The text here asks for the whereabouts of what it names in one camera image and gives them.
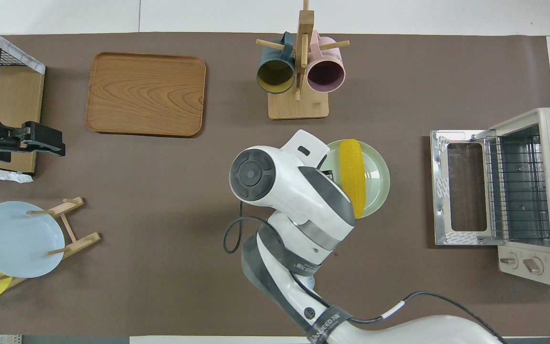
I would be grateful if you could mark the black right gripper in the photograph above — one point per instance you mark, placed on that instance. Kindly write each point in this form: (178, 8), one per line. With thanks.
(328, 174)

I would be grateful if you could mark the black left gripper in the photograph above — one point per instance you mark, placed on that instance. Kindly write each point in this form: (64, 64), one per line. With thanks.
(41, 136)

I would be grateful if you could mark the yellow corn cob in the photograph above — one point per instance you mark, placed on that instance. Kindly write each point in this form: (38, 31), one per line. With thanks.
(354, 167)

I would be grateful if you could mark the light green plate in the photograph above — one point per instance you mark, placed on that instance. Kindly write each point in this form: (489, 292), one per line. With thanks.
(377, 181)

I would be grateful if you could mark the glass oven door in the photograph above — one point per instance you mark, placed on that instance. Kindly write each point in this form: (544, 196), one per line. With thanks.
(442, 162)

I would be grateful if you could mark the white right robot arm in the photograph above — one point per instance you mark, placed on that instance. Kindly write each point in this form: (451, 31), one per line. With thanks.
(280, 177)

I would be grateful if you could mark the beige oven knob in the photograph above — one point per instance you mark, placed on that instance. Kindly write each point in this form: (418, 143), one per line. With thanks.
(534, 266)
(509, 261)

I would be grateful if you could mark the wooden mug tree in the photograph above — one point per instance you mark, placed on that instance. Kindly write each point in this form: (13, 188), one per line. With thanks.
(299, 107)

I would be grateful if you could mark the wooden shelf box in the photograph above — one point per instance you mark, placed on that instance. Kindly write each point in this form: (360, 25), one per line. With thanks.
(22, 55)

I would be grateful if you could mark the pink mug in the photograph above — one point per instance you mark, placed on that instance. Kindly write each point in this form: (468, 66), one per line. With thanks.
(326, 76)

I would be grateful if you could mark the wooden plate rack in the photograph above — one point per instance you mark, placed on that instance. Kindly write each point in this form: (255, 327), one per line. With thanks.
(81, 242)

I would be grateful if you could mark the light blue plate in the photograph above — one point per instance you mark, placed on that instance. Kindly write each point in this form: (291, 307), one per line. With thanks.
(12, 243)

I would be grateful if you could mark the dark teal mug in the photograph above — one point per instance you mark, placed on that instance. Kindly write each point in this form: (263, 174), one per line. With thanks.
(275, 76)

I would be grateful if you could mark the brown wooden tray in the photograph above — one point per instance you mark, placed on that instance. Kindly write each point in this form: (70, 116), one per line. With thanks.
(146, 95)

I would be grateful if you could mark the brown table mat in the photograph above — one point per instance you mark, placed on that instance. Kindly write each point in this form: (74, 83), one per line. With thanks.
(160, 215)

